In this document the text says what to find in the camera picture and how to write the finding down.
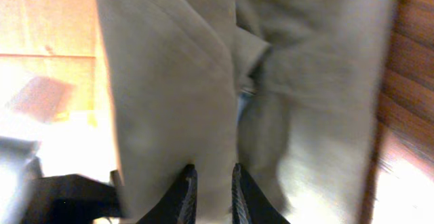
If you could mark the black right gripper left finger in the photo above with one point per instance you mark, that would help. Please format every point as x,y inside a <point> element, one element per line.
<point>179,203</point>

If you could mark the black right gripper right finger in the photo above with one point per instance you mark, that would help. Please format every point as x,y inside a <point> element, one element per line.
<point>249,204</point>

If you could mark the light khaki green shorts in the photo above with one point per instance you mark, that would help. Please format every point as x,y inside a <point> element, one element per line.
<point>286,88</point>

